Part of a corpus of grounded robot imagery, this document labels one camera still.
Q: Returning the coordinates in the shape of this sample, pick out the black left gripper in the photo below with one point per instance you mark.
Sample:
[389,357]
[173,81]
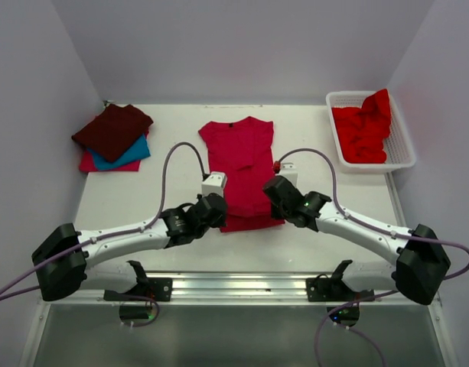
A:
[219,221]

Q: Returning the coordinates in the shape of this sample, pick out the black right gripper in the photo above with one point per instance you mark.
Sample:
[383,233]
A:
[275,213]

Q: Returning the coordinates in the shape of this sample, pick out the crimson t-shirt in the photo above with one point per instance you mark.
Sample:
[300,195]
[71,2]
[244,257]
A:
[243,151]

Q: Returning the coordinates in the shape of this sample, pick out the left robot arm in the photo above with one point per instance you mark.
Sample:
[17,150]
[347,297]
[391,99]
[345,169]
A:
[69,260]

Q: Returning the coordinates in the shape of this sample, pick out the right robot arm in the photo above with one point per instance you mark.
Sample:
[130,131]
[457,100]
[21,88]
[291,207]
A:
[412,261]

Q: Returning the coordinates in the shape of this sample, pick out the blue folded t-shirt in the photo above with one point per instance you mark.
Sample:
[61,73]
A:
[138,151]

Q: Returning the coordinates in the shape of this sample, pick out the bright red t-shirt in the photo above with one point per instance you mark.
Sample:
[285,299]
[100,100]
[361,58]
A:
[362,130]

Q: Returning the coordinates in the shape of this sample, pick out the white plastic basket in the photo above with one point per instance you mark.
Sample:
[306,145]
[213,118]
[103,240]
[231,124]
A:
[398,146]

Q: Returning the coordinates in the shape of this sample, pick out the dark maroon folded t-shirt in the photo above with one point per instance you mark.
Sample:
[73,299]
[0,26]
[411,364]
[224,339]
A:
[111,133]

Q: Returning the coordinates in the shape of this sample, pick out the pink folded t-shirt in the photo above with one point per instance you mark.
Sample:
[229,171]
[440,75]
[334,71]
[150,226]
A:
[91,162]

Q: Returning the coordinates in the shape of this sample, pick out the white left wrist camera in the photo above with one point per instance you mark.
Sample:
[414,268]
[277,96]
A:
[214,182]

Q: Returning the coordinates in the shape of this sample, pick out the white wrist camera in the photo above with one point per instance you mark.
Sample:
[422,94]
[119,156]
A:
[214,182]
[285,172]

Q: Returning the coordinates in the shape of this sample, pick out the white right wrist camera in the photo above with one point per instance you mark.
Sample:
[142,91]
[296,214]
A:
[285,172]

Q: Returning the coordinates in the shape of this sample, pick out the aluminium mounting rail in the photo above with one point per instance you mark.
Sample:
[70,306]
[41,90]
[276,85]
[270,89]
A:
[230,285]

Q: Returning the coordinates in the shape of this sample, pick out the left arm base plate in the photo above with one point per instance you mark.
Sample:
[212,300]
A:
[157,289]

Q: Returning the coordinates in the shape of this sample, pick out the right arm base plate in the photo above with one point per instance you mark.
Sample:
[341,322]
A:
[325,289]

